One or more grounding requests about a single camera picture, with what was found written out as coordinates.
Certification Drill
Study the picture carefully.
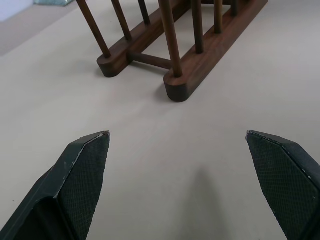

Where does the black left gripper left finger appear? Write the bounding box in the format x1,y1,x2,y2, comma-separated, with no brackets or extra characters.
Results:
0,130,111,240

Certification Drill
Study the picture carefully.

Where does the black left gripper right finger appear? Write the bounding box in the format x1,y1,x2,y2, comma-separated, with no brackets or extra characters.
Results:
245,130,320,240

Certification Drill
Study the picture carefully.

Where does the dark wooden dish rack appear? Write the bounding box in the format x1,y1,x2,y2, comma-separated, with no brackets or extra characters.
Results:
76,0,270,103

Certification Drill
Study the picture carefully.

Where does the pale glass block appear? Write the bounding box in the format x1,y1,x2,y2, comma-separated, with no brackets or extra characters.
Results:
33,0,74,6

